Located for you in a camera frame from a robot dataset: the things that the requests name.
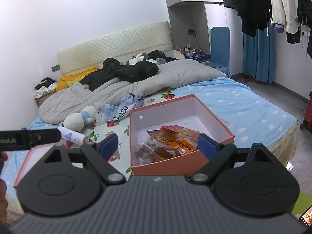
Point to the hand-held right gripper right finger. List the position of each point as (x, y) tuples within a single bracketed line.
[(207, 146)]

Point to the grey white wardrobe cabinet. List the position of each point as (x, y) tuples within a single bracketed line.
[(185, 9)]

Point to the grey white plush toy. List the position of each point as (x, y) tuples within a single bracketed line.
[(137, 58)]

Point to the white printed snack packet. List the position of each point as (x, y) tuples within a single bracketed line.
[(154, 135)]

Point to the clear grey snack packet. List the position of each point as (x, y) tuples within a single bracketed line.
[(143, 151)]

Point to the pink cardboard box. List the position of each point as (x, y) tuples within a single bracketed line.
[(170, 167)]

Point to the white cylinder canister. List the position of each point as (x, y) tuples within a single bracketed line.
[(73, 136)]

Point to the smartphone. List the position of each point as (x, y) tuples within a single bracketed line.
[(307, 217)]

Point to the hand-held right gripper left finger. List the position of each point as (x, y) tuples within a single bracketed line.
[(108, 146)]

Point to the blue covered chair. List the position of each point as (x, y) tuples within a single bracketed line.
[(220, 48)]

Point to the orange suitcase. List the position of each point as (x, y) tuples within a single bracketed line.
[(308, 112)]

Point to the red yellow cracker packet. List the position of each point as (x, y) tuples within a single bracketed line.
[(180, 132)]

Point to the nightstand with bottles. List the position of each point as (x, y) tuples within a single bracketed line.
[(195, 54)]

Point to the black clothes heap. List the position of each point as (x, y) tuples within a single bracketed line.
[(126, 73)]

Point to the orange nut snack packet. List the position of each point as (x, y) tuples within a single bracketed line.
[(186, 146)]

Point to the black wall charger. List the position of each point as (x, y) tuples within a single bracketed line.
[(190, 31)]

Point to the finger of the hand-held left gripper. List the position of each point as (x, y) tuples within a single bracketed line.
[(46, 136)]

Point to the pair of shoes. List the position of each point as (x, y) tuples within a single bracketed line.
[(249, 79)]

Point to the yellow pillow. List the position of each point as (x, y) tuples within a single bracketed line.
[(70, 79)]

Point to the grey wall switch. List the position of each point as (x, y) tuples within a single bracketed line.
[(55, 68)]

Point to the cardboard box with clothes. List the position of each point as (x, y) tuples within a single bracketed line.
[(45, 90)]

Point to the white blue plush toy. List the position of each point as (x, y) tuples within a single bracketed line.
[(78, 119)]

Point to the grey quilt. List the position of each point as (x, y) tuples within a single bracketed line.
[(170, 75)]

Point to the blue white plastic bag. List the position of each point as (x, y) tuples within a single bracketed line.
[(121, 107)]

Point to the pink box lid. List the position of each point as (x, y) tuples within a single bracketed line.
[(34, 156)]

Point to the row of hanging clothes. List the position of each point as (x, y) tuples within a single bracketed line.
[(256, 4)]

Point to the blue curtain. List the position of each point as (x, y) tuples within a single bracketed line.
[(260, 58)]

